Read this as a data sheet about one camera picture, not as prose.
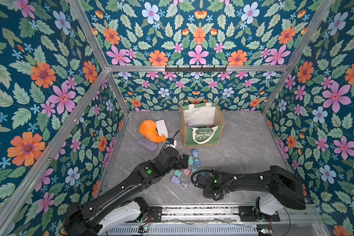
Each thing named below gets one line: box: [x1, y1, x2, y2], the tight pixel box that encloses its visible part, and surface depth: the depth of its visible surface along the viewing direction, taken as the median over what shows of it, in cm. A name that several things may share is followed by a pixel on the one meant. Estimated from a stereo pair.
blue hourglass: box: [191, 149, 199, 158], surface depth 96 cm
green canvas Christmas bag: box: [180, 102, 226, 148], surface depth 96 cm
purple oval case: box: [136, 137, 159, 152], surface depth 100 cm
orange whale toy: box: [138, 119, 166, 143], surface depth 103 cm
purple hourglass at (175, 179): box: [171, 175, 180, 184], surface depth 84 cm
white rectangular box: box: [155, 119, 169, 139], surface depth 107 cm
